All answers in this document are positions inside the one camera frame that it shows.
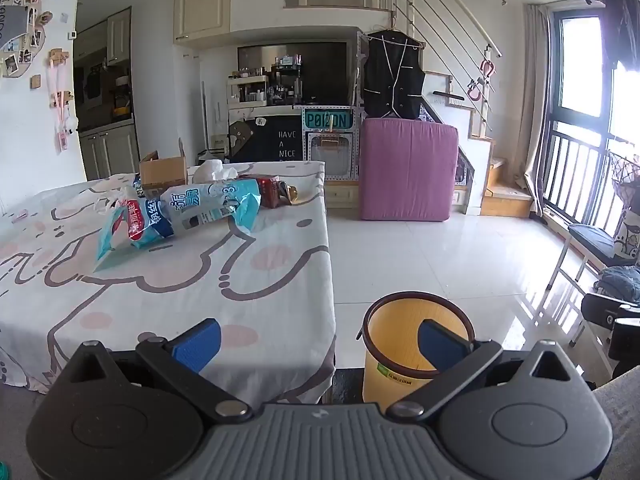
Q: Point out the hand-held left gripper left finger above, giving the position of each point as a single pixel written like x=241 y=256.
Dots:
x=196 y=347

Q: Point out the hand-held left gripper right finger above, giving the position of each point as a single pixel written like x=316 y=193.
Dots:
x=442 y=347

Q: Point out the yellow trash bin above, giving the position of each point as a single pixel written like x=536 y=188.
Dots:
x=395 y=330

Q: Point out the red label blue packaging bag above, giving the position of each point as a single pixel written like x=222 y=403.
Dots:
x=145 y=225

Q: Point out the pale blue plastic packaging bag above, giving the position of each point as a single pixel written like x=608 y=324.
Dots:
x=200 y=205

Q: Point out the red box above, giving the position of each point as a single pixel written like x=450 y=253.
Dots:
x=267 y=192

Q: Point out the cardboard box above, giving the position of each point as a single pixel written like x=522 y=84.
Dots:
x=162 y=172

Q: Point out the gold foil wrapper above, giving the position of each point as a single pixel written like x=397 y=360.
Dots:
x=289 y=194

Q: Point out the blue jeans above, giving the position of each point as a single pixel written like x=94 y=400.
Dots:
x=620 y=282

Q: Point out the white bench dark cushion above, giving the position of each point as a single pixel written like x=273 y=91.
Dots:
x=592 y=242

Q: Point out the cat print cushion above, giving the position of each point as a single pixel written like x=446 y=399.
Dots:
x=629 y=237

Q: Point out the black window railing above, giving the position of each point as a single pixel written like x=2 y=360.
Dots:
x=575 y=170

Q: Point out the purple mattress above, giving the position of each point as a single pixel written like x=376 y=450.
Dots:
x=407 y=170

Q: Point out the low drawer cabinet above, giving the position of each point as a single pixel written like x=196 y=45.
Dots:
x=342 y=194

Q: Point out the wooden staircase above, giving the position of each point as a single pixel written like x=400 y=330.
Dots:
x=480 y=160

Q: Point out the beige curtain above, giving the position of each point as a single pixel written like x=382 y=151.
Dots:
x=536 y=110

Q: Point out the black letter board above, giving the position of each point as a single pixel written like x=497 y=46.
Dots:
x=277 y=142

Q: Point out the perforated metal cabinet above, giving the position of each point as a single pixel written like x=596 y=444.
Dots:
x=330 y=157

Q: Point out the teal sign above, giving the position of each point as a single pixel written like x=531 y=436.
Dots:
x=327 y=120

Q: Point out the pink horseshoe ornament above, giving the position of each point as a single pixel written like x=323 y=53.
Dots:
x=487 y=67
x=476 y=91

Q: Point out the rack with bottles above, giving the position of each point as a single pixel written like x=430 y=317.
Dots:
x=248 y=91

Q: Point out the kitchen cabinets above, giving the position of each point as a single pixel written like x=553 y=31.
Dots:
x=107 y=90

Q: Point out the black vest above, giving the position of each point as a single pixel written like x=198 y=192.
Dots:
x=392 y=75

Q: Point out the hanging dark clothes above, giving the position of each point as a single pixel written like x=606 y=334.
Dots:
x=620 y=15

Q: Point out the cream upper cabinet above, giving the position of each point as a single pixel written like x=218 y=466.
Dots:
x=202 y=10

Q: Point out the stair railing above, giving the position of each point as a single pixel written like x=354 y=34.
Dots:
x=440 y=5

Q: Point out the photo collage board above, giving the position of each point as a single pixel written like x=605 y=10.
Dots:
x=20 y=35

